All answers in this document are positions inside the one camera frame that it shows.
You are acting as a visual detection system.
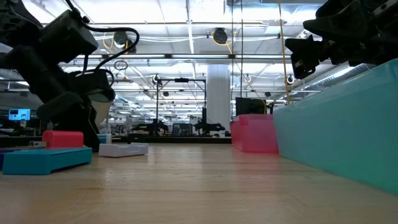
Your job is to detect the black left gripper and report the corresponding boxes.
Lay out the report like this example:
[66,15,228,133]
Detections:
[35,91,100,152]

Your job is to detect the black background rig frame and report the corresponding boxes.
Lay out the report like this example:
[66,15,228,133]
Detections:
[155,77,208,138]

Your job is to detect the black hanging cable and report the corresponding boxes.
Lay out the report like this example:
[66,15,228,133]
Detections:
[240,0,244,99]
[230,0,234,121]

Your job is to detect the silver ventilation duct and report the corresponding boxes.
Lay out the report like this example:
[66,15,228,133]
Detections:
[303,63,379,91]

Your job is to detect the white building column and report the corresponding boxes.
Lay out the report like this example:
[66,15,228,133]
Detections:
[206,64,233,133]

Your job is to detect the monitor with blue screen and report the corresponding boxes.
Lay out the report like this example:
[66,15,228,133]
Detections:
[8,108,31,121]

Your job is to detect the long ceiling light strip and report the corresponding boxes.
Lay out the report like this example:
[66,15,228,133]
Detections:
[74,54,292,60]

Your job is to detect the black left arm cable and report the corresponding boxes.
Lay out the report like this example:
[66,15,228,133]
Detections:
[63,0,141,91]

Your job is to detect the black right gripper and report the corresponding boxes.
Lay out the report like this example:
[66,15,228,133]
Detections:
[284,0,398,80]

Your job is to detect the teal box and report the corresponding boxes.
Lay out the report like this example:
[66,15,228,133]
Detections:
[1,147,93,175]

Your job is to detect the yellow hanging cable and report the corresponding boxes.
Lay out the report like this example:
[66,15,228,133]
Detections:
[277,0,292,106]

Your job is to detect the black left wrist camera housing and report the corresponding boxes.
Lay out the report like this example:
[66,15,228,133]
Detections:
[74,68,116,103]

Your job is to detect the white case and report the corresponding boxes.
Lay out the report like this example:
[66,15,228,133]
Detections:
[98,142,149,158]

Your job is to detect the red rounded box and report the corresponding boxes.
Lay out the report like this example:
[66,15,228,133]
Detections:
[42,130,85,149]

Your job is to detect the black aluminium table frame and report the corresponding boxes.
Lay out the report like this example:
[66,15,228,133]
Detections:
[0,136,233,147]

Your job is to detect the small black box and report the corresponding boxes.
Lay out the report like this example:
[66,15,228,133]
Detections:
[127,133,146,144]

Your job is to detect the black monitor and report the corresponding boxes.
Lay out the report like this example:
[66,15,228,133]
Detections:
[235,97,267,117]

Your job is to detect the white cylindrical cup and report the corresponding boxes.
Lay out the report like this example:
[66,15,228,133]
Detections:
[90,99,113,131]

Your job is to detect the black coiled cable loop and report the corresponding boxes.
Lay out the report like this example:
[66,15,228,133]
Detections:
[113,60,129,72]

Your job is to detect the red translucent plastic bin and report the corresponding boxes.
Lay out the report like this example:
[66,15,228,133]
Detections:
[229,113,280,154]

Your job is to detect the teal translucent plastic bin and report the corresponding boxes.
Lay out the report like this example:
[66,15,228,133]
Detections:
[272,58,398,195]

